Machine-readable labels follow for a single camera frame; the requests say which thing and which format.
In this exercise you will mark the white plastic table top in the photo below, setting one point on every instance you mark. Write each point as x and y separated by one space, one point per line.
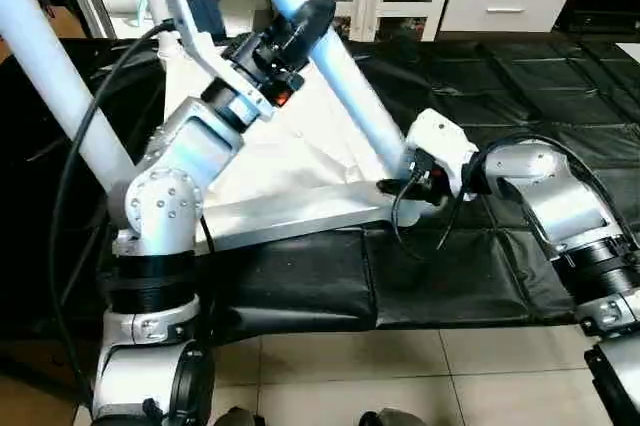
290 166

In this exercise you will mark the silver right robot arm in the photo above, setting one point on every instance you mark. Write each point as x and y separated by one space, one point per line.
560 206

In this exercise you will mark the black work mat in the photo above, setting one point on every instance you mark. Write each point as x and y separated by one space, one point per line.
450 266

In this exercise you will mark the brown box blue print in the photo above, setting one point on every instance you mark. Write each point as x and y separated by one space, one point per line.
60 21

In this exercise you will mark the white flat board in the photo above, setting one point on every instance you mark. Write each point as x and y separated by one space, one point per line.
630 51

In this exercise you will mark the black left robot foot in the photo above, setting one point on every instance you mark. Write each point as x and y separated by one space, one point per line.
235 419

